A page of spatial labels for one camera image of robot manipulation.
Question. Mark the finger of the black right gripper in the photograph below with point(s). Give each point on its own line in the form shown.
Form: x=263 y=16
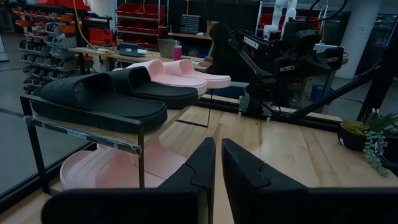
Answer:
x=320 y=63
x=303 y=67

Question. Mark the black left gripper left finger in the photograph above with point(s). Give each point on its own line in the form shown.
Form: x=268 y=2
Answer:
x=174 y=202

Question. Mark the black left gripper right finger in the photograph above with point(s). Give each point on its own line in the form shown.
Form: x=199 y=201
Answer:
x=273 y=202

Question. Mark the pink rubber slide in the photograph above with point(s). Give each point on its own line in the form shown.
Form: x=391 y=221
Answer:
x=102 y=171
x=174 y=79
x=199 y=76

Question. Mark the black rubber slide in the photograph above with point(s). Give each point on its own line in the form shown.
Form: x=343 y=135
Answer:
x=102 y=102
x=155 y=90

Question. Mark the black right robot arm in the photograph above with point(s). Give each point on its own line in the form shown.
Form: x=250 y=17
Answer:
x=252 y=42

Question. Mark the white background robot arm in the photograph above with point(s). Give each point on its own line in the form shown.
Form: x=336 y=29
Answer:
x=280 y=18

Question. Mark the person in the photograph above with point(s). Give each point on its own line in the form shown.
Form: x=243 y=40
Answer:
x=227 y=53

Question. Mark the potted green succulent plant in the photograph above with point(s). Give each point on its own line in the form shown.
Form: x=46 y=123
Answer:
x=353 y=138

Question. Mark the pink drink bottle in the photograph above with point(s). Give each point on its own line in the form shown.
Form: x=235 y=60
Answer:
x=177 y=53

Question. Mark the silver open laptop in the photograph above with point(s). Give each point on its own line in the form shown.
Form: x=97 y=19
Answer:
x=166 y=48

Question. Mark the background desk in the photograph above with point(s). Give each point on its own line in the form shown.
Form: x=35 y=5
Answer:
x=146 y=56

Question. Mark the grey open laptop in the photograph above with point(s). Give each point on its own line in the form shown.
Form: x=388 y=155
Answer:
x=128 y=49

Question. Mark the rack of red bins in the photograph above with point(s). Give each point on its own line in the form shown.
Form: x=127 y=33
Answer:
x=140 y=21

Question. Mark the storage rack with red bins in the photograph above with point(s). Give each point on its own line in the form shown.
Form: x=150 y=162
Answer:
x=53 y=37

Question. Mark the wooden shelf with black frame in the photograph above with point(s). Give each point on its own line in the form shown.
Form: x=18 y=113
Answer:
x=84 y=116

